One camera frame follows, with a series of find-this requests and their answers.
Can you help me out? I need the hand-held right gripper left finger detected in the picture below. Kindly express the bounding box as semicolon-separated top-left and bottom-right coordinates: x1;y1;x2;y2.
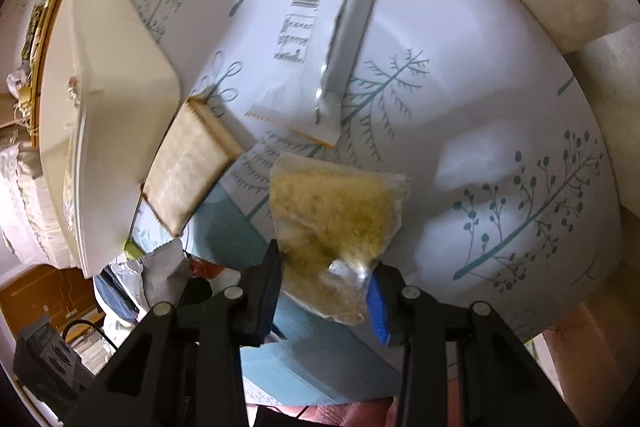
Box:
65;238;285;427

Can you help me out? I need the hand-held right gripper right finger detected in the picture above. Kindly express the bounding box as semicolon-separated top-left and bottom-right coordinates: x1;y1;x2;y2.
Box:
366;263;581;427

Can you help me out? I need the dark red candy packet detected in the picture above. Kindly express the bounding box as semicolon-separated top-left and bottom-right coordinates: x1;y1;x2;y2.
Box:
186;256;242;282

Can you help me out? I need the clear square puffed rice packet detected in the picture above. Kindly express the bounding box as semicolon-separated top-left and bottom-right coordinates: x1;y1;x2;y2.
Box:
269;153;412;327

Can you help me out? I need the tree print tablecloth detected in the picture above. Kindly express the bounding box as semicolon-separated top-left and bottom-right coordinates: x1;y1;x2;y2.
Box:
95;0;624;408

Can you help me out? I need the black cable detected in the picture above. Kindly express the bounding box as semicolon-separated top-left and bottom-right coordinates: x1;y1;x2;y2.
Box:
59;318;122;352

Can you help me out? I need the white lace cloth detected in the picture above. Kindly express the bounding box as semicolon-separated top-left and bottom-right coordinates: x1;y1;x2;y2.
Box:
0;126;77;269

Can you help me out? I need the crumpled silver white packet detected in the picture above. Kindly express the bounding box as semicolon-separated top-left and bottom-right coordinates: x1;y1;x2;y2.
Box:
136;238;190;309

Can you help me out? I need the orange and white snack bar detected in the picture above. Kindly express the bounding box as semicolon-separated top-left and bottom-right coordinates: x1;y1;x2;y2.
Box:
246;0;401;151

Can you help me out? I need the brown cracker packet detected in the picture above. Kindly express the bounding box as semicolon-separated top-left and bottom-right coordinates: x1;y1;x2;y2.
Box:
139;96;246;239

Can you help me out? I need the white plastic storage box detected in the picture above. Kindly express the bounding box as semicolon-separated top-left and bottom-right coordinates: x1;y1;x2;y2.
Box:
39;0;182;279

